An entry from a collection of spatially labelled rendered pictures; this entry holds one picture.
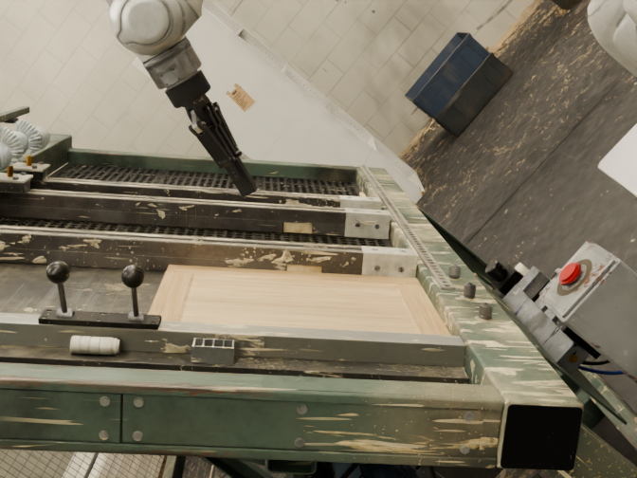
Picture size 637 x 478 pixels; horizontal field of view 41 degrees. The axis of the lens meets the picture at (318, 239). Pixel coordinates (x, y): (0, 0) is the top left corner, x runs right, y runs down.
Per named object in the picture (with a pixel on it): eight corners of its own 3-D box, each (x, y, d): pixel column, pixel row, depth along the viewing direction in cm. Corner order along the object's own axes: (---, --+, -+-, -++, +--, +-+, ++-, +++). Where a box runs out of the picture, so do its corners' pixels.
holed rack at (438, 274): (455, 290, 177) (455, 287, 177) (441, 289, 177) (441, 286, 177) (366, 166, 337) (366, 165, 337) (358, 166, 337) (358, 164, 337)
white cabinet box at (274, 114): (426, 193, 580) (185, -9, 540) (370, 254, 594) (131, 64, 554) (416, 172, 638) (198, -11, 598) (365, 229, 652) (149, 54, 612)
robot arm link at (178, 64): (135, 68, 145) (154, 99, 147) (178, 44, 142) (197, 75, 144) (152, 56, 153) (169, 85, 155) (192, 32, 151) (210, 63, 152)
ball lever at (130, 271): (146, 331, 145) (142, 277, 136) (123, 330, 145) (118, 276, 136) (149, 315, 148) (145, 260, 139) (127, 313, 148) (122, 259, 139)
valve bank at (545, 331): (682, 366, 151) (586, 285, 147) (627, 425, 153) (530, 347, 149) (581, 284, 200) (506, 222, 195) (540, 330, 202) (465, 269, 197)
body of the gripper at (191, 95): (172, 82, 155) (198, 126, 158) (157, 95, 147) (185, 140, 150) (206, 64, 152) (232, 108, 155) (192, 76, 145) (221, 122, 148)
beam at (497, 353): (576, 473, 127) (587, 405, 124) (497, 470, 126) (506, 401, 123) (382, 194, 341) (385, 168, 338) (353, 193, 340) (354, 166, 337)
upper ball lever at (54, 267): (75, 328, 145) (66, 273, 135) (52, 326, 144) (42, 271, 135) (79, 311, 147) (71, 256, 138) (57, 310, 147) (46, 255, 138)
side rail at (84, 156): (354, 196, 332) (356, 169, 329) (67, 179, 324) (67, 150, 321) (353, 193, 339) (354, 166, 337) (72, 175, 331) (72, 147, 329)
